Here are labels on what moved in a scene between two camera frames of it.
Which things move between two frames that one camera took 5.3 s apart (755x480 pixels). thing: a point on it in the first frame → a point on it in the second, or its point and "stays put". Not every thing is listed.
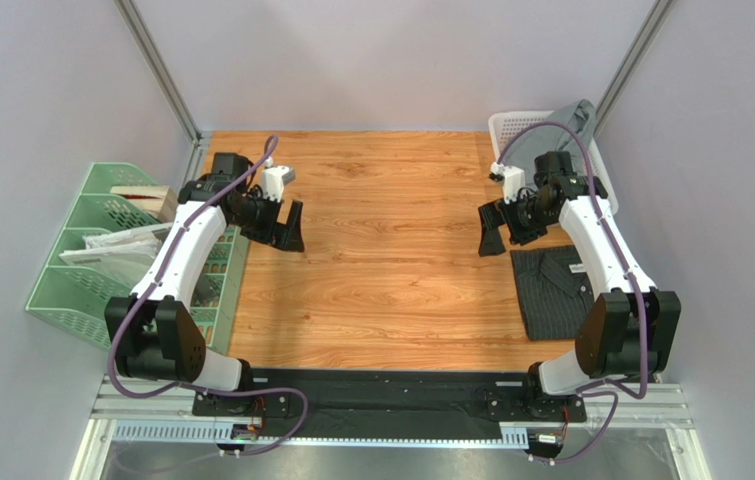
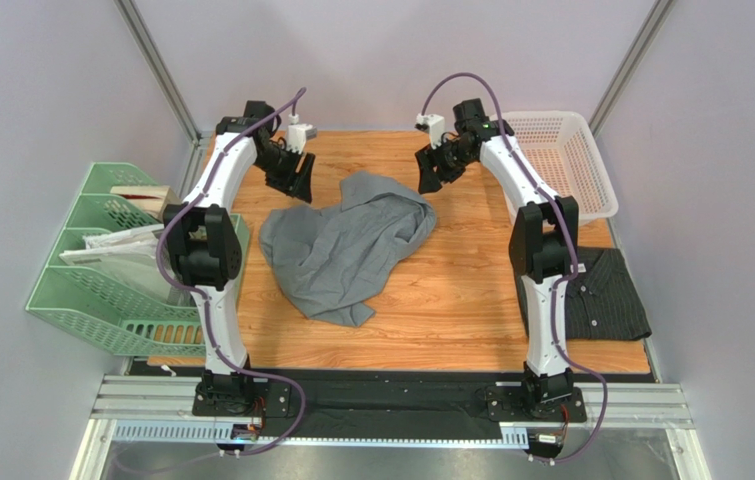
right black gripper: [500, 219] → [439, 161]
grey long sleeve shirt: [549, 138] → [333, 261]
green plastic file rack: [75, 297] stays put
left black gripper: [282, 236] → [299, 184]
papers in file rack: [120, 258] stays put
